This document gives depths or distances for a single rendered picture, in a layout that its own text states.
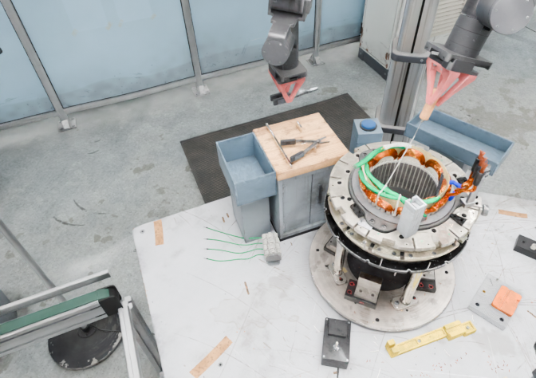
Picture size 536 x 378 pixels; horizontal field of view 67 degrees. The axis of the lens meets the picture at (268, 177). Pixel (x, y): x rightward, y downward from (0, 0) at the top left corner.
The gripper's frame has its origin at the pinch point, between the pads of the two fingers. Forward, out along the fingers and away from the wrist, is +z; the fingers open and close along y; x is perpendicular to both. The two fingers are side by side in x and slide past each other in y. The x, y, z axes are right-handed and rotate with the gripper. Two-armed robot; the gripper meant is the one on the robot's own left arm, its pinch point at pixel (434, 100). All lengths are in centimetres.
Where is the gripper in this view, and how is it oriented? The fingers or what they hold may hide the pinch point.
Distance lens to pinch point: 80.8
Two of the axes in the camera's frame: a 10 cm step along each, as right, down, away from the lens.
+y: 9.1, 0.4, 4.0
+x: -3.1, -5.9, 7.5
